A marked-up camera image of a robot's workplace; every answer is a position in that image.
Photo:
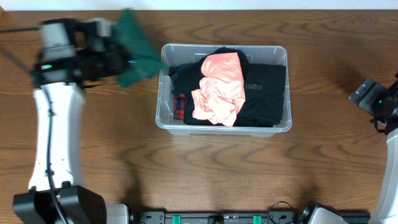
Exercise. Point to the pink garment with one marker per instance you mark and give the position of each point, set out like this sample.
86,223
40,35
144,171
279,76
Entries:
221,94

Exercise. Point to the red plaid garment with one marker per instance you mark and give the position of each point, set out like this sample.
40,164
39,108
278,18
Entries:
180,102

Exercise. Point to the dark green garment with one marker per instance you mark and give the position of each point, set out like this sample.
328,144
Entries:
139,57

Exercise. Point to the clear plastic storage bin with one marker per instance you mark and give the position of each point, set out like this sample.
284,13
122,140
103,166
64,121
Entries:
177,54

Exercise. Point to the dark teal garment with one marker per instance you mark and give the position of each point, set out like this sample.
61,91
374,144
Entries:
180,77

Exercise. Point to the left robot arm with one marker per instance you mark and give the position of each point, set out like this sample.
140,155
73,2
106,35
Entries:
56,193

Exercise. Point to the black garment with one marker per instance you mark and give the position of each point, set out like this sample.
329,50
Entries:
264,87
194,84

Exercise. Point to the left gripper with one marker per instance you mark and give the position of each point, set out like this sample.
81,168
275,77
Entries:
112,58

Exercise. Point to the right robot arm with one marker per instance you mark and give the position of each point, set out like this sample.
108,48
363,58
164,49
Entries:
386,211

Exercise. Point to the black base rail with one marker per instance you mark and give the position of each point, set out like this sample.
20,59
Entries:
158,217

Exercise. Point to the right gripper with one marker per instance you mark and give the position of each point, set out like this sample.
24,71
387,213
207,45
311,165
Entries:
370,102

